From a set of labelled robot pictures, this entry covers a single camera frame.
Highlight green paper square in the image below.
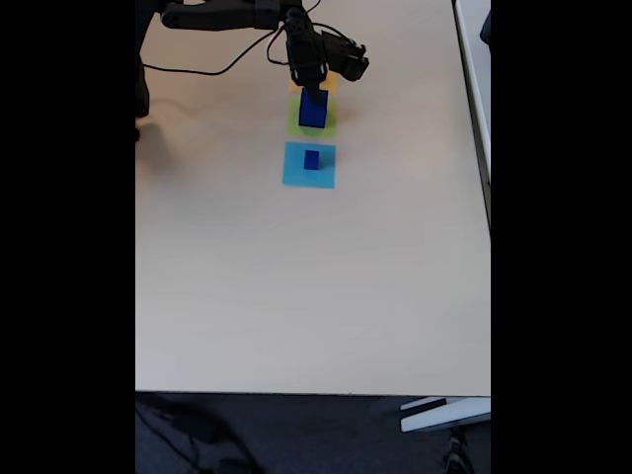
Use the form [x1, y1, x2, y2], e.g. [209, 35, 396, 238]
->
[285, 93, 341, 139]

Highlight white neighbouring desk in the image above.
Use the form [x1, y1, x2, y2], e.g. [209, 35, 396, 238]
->
[451, 0, 492, 238]

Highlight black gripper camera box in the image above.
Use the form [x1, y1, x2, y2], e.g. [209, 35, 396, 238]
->
[323, 30, 370, 83]

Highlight black camera cable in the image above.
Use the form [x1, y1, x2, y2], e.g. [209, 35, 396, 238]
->
[142, 0, 357, 77]

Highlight orange paper square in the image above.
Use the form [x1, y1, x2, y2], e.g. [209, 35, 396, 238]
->
[287, 71, 340, 96]

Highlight light blue paper square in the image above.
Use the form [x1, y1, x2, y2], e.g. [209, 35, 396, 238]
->
[280, 140, 338, 191]

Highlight black floor cables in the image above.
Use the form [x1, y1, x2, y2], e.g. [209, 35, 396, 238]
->
[135, 397, 258, 474]

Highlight large blue cube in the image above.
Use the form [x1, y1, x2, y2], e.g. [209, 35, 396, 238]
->
[297, 88, 330, 129]

